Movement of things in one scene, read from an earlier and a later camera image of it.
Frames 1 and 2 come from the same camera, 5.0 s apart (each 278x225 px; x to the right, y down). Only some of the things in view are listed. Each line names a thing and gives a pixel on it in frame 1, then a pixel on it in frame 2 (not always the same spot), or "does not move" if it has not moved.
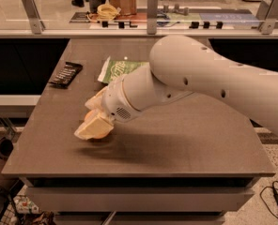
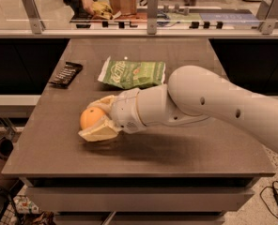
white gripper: [115, 98] -> [125, 111]
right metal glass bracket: [274, 11] does not move
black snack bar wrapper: [67, 75] does not move
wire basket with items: [23, 211] does not move
